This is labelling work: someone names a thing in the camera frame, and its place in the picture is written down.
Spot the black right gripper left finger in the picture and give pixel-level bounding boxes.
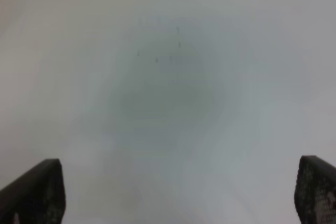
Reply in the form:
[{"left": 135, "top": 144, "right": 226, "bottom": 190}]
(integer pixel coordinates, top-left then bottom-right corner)
[{"left": 1, "top": 158, "right": 66, "bottom": 223}]

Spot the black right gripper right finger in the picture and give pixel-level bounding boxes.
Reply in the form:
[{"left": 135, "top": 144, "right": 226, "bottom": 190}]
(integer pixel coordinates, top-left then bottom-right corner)
[{"left": 294, "top": 155, "right": 335, "bottom": 224}]

